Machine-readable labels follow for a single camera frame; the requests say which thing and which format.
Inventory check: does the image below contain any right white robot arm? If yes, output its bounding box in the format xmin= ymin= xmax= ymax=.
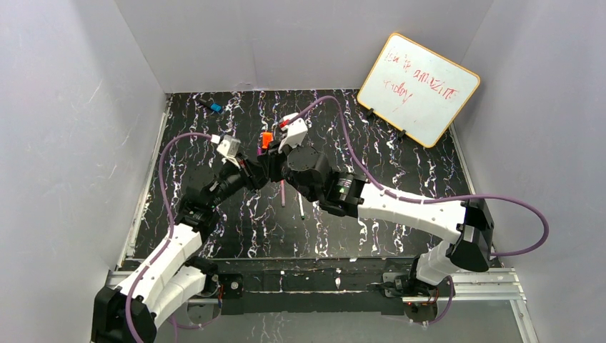
xmin=257 ymin=146 xmax=492 ymax=287

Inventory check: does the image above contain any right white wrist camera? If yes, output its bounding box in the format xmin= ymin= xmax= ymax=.
xmin=278 ymin=113 xmax=308 ymax=153

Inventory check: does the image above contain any white whiteboard orange frame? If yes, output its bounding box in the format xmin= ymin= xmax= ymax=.
xmin=357 ymin=33 xmax=481 ymax=148

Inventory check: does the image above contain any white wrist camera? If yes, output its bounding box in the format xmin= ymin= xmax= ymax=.
xmin=211 ymin=134 xmax=241 ymax=164
xmin=278 ymin=113 xmax=308 ymax=153

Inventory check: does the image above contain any pink pen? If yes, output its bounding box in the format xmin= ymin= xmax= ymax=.
xmin=279 ymin=180 xmax=286 ymax=208

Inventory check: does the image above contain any purple cable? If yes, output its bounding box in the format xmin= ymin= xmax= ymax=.
xmin=293 ymin=96 xmax=550 ymax=325
xmin=124 ymin=133 xmax=214 ymax=343

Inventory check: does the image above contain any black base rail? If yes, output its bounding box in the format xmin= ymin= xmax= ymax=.
xmin=113 ymin=255 xmax=484 ymax=317

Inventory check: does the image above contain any white pen green tip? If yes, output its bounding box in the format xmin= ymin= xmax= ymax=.
xmin=297 ymin=193 xmax=305 ymax=220

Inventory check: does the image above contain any blue capped black marker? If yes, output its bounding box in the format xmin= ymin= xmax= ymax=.
xmin=199 ymin=99 xmax=223 ymax=113

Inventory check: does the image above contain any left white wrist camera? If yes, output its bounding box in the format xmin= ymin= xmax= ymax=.
xmin=211 ymin=134 xmax=241 ymax=164

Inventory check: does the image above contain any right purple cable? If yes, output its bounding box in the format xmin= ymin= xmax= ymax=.
xmin=293 ymin=96 xmax=550 ymax=325

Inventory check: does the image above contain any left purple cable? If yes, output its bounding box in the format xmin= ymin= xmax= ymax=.
xmin=124 ymin=133 xmax=214 ymax=343

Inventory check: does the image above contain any orange marker cap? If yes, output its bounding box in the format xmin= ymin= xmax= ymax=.
xmin=261 ymin=131 xmax=274 ymax=149

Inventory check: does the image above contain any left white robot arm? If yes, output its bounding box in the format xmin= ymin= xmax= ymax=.
xmin=91 ymin=159 xmax=268 ymax=342

